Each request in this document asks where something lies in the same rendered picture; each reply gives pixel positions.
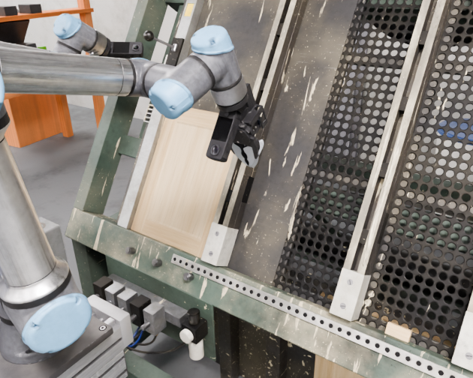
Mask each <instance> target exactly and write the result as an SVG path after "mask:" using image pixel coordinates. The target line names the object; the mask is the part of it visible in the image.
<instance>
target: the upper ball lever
mask: <svg viewBox="0 0 473 378"><path fill-rule="evenodd" d="M143 37H144V39H145V40H146V41H152V40H155V41H157V42H159V43H161V44H164V45H166V46H168V47H171V48H172V49H171V50H172V51H174V52H176V50H177V47H178V45H177V44H175V43H174V44H173V45H171V44H169V43H166V42H164V41H162V40H160V39H158V38H156V37H154V34H153V32H152V31H145V32H144V34H143Z"/></svg>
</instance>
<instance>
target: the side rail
mask: <svg viewBox="0 0 473 378"><path fill-rule="evenodd" d="M165 1H166V0H138V1H137V5H136V8H135V11H134V15H133V17H132V20H131V24H130V27H129V30H128V34H127V37H126V39H125V42H141V43H142V44H143V57H142V59H147V60H149V61H151V59H152V54H153V52H154V49H155V45H156V42H157V41H156V40H152V41H146V40H145V39H144V37H143V34H144V32H146V31H151V32H153V34H154V37H155V38H158V36H159V32H160V30H161V26H162V23H163V20H164V16H165V14H166V10H167V6H168V4H166V3H165ZM138 100H139V97H127V96H108V97H107V101H106V104H105V107H104V111H103V113H102V117H101V120H100V123H99V126H98V130H97V133H96V135H95V140H94V142H93V145H92V150H91V152H90V155H89V159H88V162H87V165H86V168H85V171H84V174H83V178H82V181H81V183H80V188H79V190H78V193H77V198H76V200H75V203H74V208H76V209H79V210H81V211H85V212H93V213H98V214H103V213H104V209H105V206H106V204H107V200H108V196H109V194H110V190H111V187H112V184H113V180H114V178H115V174H116V171H117V168H118V165H119V161H120V158H121V156H122V154H120V153H119V148H120V146H121V143H122V138H123V136H124V135H128V132H129V129H130V126H131V122H132V119H133V117H134V113H135V110H136V107H137V103H138Z"/></svg>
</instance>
